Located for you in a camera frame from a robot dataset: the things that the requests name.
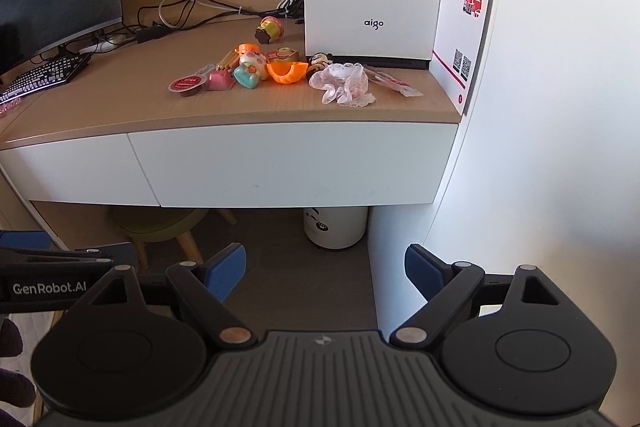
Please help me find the yellow-green toy with dark base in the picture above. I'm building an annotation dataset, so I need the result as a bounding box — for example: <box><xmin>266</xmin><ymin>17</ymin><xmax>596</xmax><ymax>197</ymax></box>
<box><xmin>254</xmin><ymin>17</ymin><xmax>285</xmax><ymax>44</ymax></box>

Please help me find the black and white keyboard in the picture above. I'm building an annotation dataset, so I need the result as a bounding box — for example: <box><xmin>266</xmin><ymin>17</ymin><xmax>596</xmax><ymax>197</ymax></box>
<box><xmin>0</xmin><ymin>52</ymin><xmax>93</xmax><ymax>104</ymax></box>

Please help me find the red-lidded jelly cup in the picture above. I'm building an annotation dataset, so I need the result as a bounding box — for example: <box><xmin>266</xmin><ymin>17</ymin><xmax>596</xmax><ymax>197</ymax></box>
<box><xmin>168</xmin><ymin>76</ymin><xmax>208</xmax><ymax>100</ymax></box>

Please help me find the black power adapter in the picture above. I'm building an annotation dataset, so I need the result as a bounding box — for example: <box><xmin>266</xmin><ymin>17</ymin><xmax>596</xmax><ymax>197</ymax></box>
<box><xmin>136</xmin><ymin>24</ymin><xmax>176</xmax><ymax>42</ymax></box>

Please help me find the narrow white desk drawer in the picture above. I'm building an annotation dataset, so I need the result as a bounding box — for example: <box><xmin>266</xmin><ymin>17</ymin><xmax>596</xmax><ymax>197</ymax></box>
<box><xmin>0</xmin><ymin>133</ymin><xmax>161</xmax><ymax>202</ymax></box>

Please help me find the teal heart-shaped toy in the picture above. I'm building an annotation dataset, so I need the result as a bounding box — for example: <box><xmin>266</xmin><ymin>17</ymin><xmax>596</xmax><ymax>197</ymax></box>
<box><xmin>232</xmin><ymin>62</ymin><xmax>263</xmax><ymax>90</ymax></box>

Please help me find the orange and white toy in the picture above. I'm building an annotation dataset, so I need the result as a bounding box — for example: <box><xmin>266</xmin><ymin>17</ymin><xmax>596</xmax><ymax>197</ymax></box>
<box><xmin>237</xmin><ymin>43</ymin><xmax>264</xmax><ymax>64</ymax></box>

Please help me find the white trash can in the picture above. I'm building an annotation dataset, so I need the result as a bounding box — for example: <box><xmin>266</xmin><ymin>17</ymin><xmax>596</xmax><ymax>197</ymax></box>
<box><xmin>303</xmin><ymin>206</ymin><xmax>369</xmax><ymax>252</ymax></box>

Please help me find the orange translucent pumpkin shell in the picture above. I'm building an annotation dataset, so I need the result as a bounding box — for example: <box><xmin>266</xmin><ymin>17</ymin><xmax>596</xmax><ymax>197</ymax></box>
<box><xmin>266</xmin><ymin>61</ymin><xmax>310</xmax><ymax>85</ymax></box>

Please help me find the wide white desk drawer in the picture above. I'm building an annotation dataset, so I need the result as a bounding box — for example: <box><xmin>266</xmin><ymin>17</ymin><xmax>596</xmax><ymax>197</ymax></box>
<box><xmin>127</xmin><ymin>122</ymin><xmax>460</xmax><ymax>208</ymax></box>

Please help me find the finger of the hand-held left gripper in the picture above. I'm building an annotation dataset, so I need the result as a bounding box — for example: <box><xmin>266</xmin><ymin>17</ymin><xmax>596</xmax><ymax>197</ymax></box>
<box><xmin>0</xmin><ymin>230</ymin><xmax>52</xmax><ymax>253</ymax></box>
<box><xmin>0</xmin><ymin>243</ymin><xmax>139</xmax><ymax>269</ymax></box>

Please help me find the clear plastic packet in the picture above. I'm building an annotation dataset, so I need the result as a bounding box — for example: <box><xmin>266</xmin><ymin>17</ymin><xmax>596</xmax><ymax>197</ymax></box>
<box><xmin>365</xmin><ymin>66</ymin><xmax>425</xmax><ymax>98</ymax></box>

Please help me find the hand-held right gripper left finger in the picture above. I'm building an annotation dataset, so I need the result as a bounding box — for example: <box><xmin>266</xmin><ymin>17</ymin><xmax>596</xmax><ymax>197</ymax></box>
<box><xmin>87</xmin><ymin>243</ymin><xmax>259</xmax><ymax>350</ymax></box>

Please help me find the grey looped cable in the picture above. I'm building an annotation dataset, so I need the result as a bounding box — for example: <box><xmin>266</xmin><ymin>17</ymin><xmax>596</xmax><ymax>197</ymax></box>
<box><xmin>158</xmin><ymin>0</ymin><xmax>242</xmax><ymax>30</ymax></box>

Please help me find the black cable bundle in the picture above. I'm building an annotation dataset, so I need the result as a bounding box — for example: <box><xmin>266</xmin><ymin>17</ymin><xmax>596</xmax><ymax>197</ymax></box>
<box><xmin>122</xmin><ymin>0</ymin><xmax>305</xmax><ymax>45</ymax></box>

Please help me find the brown toy camera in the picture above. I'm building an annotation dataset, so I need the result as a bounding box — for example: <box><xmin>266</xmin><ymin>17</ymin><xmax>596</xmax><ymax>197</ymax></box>
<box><xmin>265</xmin><ymin>47</ymin><xmax>301</xmax><ymax>64</ymax></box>

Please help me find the dark purple fuzzy cloth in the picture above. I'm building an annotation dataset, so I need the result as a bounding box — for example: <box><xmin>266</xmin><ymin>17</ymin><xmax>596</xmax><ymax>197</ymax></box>
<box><xmin>0</xmin><ymin>316</ymin><xmax>25</xmax><ymax>358</ymax></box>
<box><xmin>0</xmin><ymin>368</ymin><xmax>37</xmax><ymax>409</ymax></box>

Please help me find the green stool with wooden legs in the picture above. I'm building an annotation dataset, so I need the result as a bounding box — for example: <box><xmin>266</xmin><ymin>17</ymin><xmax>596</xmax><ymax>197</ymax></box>
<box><xmin>111</xmin><ymin>207</ymin><xmax>238</xmax><ymax>275</ymax></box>

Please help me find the yellow stick toy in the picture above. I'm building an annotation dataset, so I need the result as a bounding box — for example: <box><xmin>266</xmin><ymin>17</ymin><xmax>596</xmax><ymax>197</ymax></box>
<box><xmin>217</xmin><ymin>48</ymin><xmax>242</xmax><ymax>70</ymax></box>

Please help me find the pink toy box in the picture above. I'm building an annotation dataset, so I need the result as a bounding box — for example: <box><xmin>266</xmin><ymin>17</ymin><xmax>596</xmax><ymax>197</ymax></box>
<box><xmin>206</xmin><ymin>68</ymin><xmax>233</xmax><ymax>92</ymax></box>

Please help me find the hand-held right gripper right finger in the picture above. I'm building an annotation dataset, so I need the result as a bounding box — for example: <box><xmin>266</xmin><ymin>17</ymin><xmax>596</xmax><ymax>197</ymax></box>
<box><xmin>389</xmin><ymin>243</ymin><xmax>562</xmax><ymax>350</ymax></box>

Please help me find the white and red sign card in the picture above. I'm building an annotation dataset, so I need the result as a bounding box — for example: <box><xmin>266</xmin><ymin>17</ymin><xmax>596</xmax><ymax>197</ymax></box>
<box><xmin>431</xmin><ymin>0</ymin><xmax>500</xmax><ymax>116</ymax></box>

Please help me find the small black-haired toy figure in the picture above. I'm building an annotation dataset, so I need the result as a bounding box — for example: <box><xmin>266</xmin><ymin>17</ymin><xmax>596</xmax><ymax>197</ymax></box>
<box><xmin>306</xmin><ymin>53</ymin><xmax>335</xmax><ymax>80</ymax></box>

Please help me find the clear plastic bag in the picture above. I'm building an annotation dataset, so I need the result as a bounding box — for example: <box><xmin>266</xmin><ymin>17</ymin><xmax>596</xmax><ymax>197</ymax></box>
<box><xmin>308</xmin><ymin>63</ymin><xmax>376</xmax><ymax>108</ymax></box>

